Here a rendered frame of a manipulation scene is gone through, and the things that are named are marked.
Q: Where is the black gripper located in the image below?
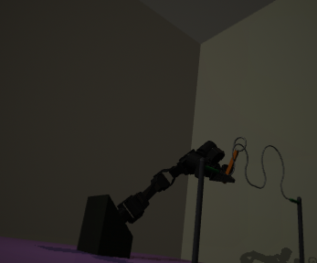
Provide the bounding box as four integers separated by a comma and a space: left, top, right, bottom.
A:
194, 157, 236, 183

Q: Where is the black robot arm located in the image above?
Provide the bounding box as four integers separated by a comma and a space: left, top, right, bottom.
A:
117, 141, 225, 224

